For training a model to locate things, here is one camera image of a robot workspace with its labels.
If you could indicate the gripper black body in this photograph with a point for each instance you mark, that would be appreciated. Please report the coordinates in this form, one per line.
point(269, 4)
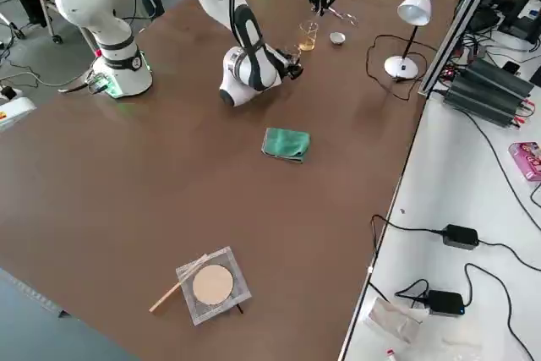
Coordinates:
point(283, 63)

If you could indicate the clear printed glass beaker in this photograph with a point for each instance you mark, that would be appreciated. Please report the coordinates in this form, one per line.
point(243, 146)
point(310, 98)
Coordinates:
point(305, 56)

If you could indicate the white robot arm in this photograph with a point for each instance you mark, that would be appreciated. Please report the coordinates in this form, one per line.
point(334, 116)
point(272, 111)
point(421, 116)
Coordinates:
point(105, 18)

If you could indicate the metal crucible tongs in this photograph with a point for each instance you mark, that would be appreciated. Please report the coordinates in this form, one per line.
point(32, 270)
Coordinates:
point(338, 13)

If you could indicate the beaker with yellow liquid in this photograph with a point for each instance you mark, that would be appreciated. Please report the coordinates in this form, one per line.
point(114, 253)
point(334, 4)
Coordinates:
point(308, 44)

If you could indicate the small white porcelain dish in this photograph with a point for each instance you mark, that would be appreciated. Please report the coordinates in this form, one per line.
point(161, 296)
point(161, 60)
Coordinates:
point(338, 38)

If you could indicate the green folded cloth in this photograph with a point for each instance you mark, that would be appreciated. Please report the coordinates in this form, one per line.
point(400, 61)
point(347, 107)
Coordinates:
point(285, 143)

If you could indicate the white desk lamp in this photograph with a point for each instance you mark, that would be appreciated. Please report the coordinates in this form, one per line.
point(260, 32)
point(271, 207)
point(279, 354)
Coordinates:
point(416, 10)

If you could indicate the black power supply unit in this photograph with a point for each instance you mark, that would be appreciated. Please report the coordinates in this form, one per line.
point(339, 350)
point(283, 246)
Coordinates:
point(482, 103)
point(498, 78)

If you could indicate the black phone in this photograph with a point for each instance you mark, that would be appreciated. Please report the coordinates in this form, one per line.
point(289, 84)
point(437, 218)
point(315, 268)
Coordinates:
point(511, 67)

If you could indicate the white side desk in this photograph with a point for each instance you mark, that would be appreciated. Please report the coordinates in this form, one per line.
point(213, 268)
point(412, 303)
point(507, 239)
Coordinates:
point(465, 192)

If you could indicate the black power adapter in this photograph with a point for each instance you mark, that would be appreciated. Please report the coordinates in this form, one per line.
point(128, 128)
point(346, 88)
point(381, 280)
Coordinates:
point(460, 236)
point(446, 302)

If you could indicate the pink packet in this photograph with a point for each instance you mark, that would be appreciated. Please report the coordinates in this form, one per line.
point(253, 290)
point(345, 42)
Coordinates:
point(528, 162)

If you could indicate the clear plastic bag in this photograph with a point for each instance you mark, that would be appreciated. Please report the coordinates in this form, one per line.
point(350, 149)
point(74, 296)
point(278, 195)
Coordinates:
point(393, 321)

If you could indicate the wooden stick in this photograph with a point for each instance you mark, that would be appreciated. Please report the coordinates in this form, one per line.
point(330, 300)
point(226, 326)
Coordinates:
point(162, 302)

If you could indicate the white control box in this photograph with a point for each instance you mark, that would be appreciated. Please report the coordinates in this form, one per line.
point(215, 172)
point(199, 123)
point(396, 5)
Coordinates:
point(17, 113)

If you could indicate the aluminium frame post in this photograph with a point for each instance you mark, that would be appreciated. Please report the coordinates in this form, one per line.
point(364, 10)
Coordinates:
point(460, 27)

